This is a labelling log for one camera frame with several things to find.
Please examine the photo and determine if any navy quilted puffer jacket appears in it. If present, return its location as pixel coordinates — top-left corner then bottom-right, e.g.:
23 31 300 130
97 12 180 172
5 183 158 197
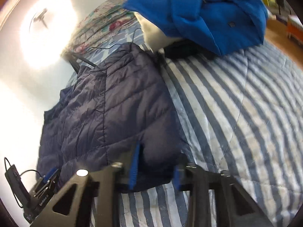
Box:
37 43 184 191

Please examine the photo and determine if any blue white striped quilt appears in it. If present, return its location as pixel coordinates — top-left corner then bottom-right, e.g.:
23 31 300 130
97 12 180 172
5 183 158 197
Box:
66 21 303 227

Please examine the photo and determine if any blue plaid pillow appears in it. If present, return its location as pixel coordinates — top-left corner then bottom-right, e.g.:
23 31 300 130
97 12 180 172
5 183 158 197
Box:
84 22 149 65

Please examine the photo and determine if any bright blue fleece garment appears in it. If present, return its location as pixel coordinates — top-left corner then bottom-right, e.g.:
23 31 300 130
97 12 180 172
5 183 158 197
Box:
123 0 268 56

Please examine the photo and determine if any folded floral fuzzy blanket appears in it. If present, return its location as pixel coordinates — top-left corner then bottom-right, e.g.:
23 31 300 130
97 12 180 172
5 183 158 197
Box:
61 0 137 55

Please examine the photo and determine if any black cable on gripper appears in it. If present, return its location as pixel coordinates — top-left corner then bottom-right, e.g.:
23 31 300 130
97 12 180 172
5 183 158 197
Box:
3 157 44 209

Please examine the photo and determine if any ring light on tripod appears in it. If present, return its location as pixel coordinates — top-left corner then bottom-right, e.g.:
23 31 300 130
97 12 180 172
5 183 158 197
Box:
19 0 78 71

